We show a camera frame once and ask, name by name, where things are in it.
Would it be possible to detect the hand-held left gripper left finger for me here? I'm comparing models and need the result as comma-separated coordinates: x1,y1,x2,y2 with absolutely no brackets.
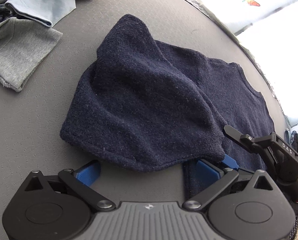
24,160,116,210

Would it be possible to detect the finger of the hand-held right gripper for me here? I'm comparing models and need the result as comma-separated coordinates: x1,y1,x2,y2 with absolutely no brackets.
223,125,274,153
221,154,255,176

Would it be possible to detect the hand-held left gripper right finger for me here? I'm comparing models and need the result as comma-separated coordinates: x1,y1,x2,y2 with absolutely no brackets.
182,159,275,210

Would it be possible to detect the navy blue knit sweater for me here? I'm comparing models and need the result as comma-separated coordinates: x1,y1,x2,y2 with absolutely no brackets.
60,14,276,201

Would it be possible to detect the white printed sheet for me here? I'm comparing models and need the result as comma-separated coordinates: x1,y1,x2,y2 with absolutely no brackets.
150,0,298,128

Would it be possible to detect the grey garment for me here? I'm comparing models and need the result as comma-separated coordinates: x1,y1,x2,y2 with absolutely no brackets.
0,17,63,92

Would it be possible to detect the light blue garment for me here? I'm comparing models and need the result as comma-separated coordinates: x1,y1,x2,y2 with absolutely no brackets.
4,0,77,28

